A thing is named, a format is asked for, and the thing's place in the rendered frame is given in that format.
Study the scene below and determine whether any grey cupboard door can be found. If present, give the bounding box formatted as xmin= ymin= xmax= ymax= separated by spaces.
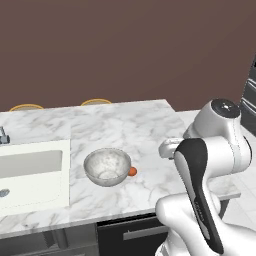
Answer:
xmin=0 ymin=222 xmax=100 ymax=256

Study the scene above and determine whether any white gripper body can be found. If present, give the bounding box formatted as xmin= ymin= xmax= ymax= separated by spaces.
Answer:
xmin=158 ymin=138 xmax=184 ymax=161

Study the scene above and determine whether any grey tap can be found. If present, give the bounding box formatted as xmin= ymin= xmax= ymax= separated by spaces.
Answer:
xmin=0 ymin=126 xmax=11 ymax=145

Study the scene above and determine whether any grey marbled bowl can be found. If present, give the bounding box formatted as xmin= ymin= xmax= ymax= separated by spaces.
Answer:
xmin=83 ymin=147 xmax=132 ymax=187

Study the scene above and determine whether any white sink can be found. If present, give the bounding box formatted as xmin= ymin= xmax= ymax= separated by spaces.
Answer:
xmin=0 ymin=139 xmax=71 ymax=218

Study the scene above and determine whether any black drawer front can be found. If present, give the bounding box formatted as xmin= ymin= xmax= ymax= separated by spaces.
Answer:
xmin=96 ymin=214 xmax=170 ymax=256

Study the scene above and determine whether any grey drawer handle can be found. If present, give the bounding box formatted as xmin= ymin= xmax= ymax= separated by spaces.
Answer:
xmin=122 ymin=225 xmax=169 ymax=242

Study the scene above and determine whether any yellow round stool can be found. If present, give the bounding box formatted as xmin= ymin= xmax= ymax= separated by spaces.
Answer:
xmin=80 ymin=98 xmax=113 ymax=107
xmin=8 ymin=103 xmax=45 ymax=113

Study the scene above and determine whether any dark grey appliance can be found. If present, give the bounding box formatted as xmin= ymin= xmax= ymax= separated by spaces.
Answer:
xmin=239 ymin=53 xmax=256 ymax=138

